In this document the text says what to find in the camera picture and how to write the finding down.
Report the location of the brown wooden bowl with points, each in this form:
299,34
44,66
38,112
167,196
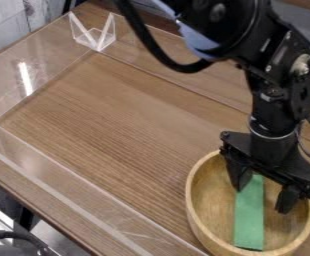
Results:
209,207

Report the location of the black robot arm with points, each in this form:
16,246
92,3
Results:
243,30

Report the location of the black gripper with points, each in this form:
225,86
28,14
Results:
269,151

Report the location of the green rectangular block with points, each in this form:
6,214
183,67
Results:
248,220

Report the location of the metal frame lower left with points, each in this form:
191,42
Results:
17,242

